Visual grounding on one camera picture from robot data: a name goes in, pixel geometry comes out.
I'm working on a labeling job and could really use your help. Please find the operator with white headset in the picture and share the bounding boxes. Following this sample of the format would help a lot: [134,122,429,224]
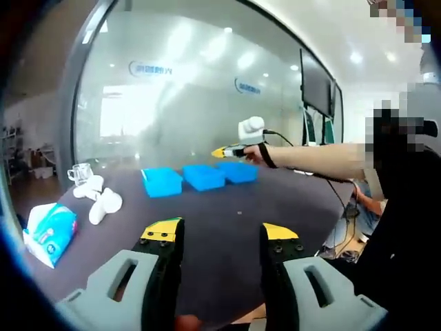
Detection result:
[320,137,441,311]

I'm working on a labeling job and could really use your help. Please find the white rounded object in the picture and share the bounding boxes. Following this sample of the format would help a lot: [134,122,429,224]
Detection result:
[72,174,105,201]
[88,187,124,225]

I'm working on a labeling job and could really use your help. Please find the white-framed display screen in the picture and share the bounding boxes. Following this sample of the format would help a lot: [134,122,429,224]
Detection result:
[302,106,338,146]

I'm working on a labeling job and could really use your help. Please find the person's right hand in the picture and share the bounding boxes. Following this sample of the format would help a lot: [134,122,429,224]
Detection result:
[243,144,271,169]

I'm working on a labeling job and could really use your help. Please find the large black monitor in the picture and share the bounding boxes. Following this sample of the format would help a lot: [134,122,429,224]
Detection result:
[299,48,332,117]

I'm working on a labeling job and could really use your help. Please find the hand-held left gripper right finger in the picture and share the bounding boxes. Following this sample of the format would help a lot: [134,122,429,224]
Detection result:
[258,222,389,331]

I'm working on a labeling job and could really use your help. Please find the blue plastic bin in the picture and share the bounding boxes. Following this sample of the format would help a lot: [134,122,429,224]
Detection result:
[216,161,259,184]
[140,167,183,199]
[181,164,227,192]

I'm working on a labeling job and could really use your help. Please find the blue and white tissue pack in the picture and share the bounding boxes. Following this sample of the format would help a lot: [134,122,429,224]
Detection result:
[23,202,79,269]

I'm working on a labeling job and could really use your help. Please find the blue logo decal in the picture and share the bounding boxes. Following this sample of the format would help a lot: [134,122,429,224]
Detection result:
[127,60,173,77]
[234,76,262,94]

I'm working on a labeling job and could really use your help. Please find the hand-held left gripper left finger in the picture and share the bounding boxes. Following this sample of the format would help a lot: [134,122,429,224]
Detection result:
[54,216,186,331]

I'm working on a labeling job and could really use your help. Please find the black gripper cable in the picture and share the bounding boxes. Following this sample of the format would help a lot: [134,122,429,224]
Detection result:
[263,128,361,249]

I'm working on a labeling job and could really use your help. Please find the black wrist strap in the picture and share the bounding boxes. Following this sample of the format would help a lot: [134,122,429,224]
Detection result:
[260,143,278,170]

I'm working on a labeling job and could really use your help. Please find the clear glass cup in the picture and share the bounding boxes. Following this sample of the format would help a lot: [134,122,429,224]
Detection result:
[67,163,93,187]

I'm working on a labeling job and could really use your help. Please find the cluttered storage shelf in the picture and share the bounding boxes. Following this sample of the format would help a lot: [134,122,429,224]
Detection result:
[0,122,58,182]

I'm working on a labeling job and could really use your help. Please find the dark door frame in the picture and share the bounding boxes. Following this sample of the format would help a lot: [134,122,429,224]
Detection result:
[60,0,118,183]

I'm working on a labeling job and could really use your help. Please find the small black monitor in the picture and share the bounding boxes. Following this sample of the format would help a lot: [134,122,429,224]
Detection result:
[329,78,338,118]

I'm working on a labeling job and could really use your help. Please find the person's left hand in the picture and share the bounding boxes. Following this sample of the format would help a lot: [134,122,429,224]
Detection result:
[173,312,204,331]

